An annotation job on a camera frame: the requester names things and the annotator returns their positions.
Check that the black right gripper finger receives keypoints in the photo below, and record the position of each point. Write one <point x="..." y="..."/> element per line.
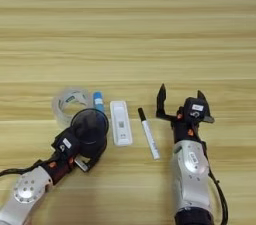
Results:
<point x="203" y="100"/>
<point x="161" y="100"/>

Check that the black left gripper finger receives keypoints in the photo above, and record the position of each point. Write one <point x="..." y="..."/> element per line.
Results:
<point x="85" y="127"/>
<point x="96" y="159"/>

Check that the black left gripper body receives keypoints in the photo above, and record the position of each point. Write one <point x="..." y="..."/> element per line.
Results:
<point x="63" y="164"/>

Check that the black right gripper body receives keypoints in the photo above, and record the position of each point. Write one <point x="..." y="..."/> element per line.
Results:
<point x="185" y="129"/>

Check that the black mesh pen cup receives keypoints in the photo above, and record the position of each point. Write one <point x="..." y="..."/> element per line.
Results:
<point x="100" y="122"/>

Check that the white marker with black cap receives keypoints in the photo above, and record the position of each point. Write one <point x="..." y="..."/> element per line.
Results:
<point x="150" y="137"/>

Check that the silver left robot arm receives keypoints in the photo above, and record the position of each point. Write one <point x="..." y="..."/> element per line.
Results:
<point x="26" y="192"/>

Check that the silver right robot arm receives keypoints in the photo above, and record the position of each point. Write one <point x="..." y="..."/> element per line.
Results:
<point x="191" y="175"/>

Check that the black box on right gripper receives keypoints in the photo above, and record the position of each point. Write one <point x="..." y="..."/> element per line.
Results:
<point x="195" y="107"/>

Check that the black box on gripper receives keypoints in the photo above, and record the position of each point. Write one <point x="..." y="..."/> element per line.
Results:
<point x="195" y="107"/>
<point x="66" y="144"/>

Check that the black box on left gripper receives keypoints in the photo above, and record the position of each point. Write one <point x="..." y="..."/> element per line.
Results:
<point x="66" y="144"/>

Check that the blue glue stick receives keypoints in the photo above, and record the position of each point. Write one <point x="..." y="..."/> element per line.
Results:
<point x="98" y="100"/>

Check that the clear tape roll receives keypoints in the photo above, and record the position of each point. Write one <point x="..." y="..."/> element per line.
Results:
<point x="61" y="102"/>

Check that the white rectangular plastic device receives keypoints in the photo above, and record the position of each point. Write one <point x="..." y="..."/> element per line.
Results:
<point x="121" y="125"/>

